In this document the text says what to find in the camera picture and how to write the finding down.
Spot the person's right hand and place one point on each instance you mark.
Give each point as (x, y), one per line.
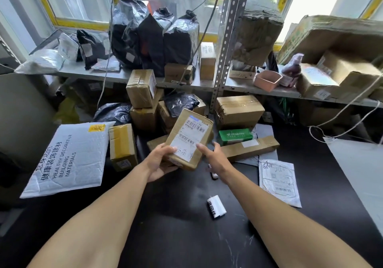
(220, 164)

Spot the person's left hand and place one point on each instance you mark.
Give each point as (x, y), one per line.
(154, 163)

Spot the person's right thumb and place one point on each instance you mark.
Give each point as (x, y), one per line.
(204, 150)

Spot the person's left thumb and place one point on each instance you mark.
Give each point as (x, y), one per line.
(170, 149)

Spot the cardboard box with white label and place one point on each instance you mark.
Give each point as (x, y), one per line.
(191, 133)

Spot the person's left forearm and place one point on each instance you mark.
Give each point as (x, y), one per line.
(98, 220)

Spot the person's right forearm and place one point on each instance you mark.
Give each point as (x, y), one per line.
(278, 226)

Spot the flat brown cardboard box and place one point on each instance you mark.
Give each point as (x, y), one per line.
(156, 142)

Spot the small black white device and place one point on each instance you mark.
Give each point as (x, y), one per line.
(214, 175)

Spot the cardboard box under black bag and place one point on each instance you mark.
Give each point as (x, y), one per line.
(167, 121)

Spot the green flat box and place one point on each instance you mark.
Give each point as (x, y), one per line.
(235, 135)

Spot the plain brown cardboard box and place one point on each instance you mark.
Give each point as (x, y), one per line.
(145, 118)

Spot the long flat cardboard box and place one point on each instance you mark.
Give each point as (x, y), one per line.
(251, 148)

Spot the small black plastic bag parcel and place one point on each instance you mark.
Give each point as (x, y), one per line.
(179, 103)

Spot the cardboard box with yellow tape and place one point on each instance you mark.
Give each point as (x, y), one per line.
(122, 145)

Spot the wide taped cardboard box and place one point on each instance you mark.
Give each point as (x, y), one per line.
(238, 110)

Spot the small white label roll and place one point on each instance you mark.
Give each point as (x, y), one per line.
(216, 206)

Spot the grey mailer under boxes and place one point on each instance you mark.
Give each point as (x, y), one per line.
(264, 131)

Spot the crumpled black poly bag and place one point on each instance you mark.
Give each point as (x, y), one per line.
(113, 113)

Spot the cardboard box with clear tape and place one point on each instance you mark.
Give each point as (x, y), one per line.
(140, 88)

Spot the small low cardboard box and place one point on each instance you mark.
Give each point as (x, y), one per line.
(178, 73)

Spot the grey poly mailer with label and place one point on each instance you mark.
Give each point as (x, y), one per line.
(279, 182)

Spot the narrow upright cardboard box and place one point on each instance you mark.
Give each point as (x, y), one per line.
(207, 61)

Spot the grey metal shelf board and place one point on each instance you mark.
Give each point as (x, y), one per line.
(119, 74)

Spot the pink plastic basket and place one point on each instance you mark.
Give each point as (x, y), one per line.
(267, 80)

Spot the white padded mailer black print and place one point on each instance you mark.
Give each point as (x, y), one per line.
(65, 160)

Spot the tall black bag parcel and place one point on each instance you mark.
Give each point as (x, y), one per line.
(151, 46)

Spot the flat grey mailer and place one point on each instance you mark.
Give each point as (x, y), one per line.
(106, 65)

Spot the black wrapped bag parcel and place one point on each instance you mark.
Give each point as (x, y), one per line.
(181, 41)

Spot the perforated metal shelf upright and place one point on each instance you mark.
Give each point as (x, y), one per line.
(229, 43)

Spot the yellow plastic bag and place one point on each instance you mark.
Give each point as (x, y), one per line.
(66, 112)

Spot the pink purple bottle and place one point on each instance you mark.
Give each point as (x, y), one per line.
(291, 67)

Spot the brown paper wrapped parcel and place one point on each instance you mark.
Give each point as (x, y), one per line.
(257, 40)

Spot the large black bag parcel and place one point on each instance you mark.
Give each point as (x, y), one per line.
(125, 34)

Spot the black poly mailer with label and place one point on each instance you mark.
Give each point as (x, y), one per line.
(91, 47)

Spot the cardboard box with plastic film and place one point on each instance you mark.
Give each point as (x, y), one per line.
(315, 82)

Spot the shiny black bag parcel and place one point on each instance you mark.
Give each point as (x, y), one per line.
(164, 17)

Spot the small grey white mailer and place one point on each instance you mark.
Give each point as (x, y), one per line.
(68, 47)

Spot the white poly mailer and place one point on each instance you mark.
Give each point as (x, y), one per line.
(40, 62)

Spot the large white sheet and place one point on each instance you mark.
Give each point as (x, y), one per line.
(362, 172)

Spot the medium cardboard box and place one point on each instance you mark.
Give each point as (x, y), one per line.
(350, 70)

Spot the large worn cardboard box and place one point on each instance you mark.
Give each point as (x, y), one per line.
(329, 35)

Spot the yellow window frame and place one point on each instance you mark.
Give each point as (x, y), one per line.
(74, 22)

